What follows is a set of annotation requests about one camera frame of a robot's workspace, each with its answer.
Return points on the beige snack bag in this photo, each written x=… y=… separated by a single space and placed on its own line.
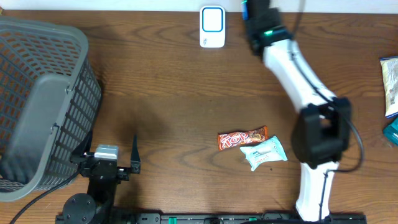
x=389 y=76

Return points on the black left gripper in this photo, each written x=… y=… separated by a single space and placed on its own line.
x=84 y=149

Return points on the light blue snack packet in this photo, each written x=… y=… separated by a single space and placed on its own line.
x=268 y=151

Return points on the red Top chocolate bar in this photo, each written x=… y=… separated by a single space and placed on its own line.
x=239 y=138

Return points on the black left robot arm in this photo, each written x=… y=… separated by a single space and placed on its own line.
x=96 y=203

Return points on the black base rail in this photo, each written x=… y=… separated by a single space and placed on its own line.
x=156 y=218

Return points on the blue mouthwash bottle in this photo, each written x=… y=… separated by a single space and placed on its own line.
x=391 y=132

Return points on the grey plastic shopping basket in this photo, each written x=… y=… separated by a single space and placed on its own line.
x=49 y=101

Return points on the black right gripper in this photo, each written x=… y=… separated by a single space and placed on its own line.
x=251 y=21

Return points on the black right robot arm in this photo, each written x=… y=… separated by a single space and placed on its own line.
x=321 y=133

